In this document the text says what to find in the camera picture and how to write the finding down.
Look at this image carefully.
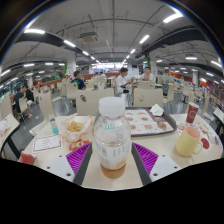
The beige chair with round hole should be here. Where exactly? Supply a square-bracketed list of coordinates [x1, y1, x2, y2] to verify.
[132, 87, 164, 109]
[75, 87, 115, 117]

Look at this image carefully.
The small red box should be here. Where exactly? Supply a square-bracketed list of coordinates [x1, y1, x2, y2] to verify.
[18, 151, 37, 166]

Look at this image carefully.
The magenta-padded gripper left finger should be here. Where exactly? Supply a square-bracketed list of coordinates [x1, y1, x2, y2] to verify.
[43, 142, 93, 186]

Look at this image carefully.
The pale yellow mug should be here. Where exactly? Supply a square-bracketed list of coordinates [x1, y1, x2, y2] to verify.
[175, 125, 204, 158]

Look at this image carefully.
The small clear sanitizer bottle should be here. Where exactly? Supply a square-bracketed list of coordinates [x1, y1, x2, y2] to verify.
[49, 114, 60, 135]

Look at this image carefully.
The crumpled white napkin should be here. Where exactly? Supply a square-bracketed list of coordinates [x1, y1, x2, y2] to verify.
[149, 103, 165, 117]

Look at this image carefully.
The group of ceiling lights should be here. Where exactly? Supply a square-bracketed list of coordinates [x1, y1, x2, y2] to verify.
[0, 12, 224, 88]

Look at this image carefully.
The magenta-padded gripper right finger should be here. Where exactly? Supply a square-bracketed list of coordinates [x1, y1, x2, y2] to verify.
[130, 142, 183, 186]

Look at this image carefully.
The flat round red coaster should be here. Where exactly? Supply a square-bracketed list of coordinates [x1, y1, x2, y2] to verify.
[200, 137, 211, 150]

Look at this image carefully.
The clear plastic drink bottle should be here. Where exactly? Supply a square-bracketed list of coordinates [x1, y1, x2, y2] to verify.
[93, 96, 132, 179]

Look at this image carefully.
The red sauce packet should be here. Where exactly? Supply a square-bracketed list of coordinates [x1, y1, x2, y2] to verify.
[68, 139, 90, 151]

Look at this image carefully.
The white dining table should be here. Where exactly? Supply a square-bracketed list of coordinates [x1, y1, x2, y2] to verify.
[0, 113, 22, 159]
[212, 106, 224, 134]

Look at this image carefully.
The dark tray with menu liner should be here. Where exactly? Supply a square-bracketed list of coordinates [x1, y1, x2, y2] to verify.
[123, 107, 178, 137]

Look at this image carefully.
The ceiling air conditioner unit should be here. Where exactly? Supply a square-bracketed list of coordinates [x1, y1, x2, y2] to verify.
[78, 31, 100, 44]

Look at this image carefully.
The person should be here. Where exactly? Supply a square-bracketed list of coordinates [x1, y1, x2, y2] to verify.
[13, 85, 30, 118]
[71, 70, 87, 90]
[141, 66, 155, 83]
[24, 84, 36, 103]
[115, 67, 134, 95]

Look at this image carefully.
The group of beige chairs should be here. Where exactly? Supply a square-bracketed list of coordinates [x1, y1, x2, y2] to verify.
[0, 74, 224, 125]

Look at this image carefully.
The colourful sticker leaflet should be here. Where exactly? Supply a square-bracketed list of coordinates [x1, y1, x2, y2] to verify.
[176, 121, 222, 148]

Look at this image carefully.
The white printed card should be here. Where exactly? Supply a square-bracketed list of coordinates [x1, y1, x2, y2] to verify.
[32, 133, 64, 154]

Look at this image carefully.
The red paper cup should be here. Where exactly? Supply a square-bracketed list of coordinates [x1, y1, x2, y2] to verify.
[185, 101, 200, 125]

